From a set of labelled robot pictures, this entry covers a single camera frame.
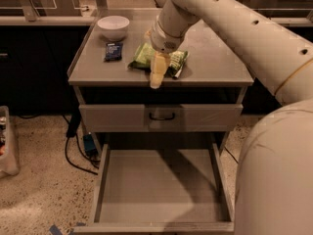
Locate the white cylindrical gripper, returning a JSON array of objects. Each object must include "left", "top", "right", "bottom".
[{"left": 144, "top": 17, "right": 184, "bottom": 89}]

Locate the green jalapeno chip bag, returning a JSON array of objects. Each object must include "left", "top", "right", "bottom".
[{"left": 128, "top": 43, "right": 189, "bottom": 78}]

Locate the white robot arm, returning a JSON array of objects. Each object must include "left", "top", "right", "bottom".
[{"left": 150, "top": 0, "right": 313, "bottom": 235}]

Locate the grey drawer cabinet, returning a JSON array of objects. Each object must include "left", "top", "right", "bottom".
[{"left": 67, "top": 7, "right": 255, "bottom": 235}]

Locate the closed grey top drawer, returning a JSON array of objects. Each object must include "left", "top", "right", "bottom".
[{"left": 79, "top": 104, "right": 243, "bottom": 132}]

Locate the open grey middle drawer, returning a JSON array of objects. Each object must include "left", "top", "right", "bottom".
[{"left": 73, "top": 145, "right": 234, "bottom": 235}]

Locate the dark blue snack packet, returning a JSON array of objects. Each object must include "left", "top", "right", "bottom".
[{"left": 105, "top": 42, "right": 123, "bottom": 62}]

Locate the white ceramic bowl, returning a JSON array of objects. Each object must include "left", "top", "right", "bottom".
[{"left": 97, "top": 16, "right": 130, "bottom": 41}]

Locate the blue power adapter box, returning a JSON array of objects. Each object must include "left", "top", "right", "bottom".
[{"left": 83, "top": 134, "right": 97, "bottom": 156}]

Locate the clear plastic storage bin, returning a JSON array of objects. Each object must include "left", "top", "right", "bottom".
[{"left": 0, "top": 106, "right": 20, "bottom": 178}]

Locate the blue tape on floor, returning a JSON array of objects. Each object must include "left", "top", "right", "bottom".
[{"left": 48, "top": 222, "right": 86, "bottom": 235}]

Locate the black drawer handle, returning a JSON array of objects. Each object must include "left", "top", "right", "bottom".
[{"left": 149, "top": 113, "right": 175, "bottom": 121}]

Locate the black floor cable left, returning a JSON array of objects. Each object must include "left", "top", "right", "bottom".
[{"left": 62, "top": 115, "right": 101, "bottom": 176}]

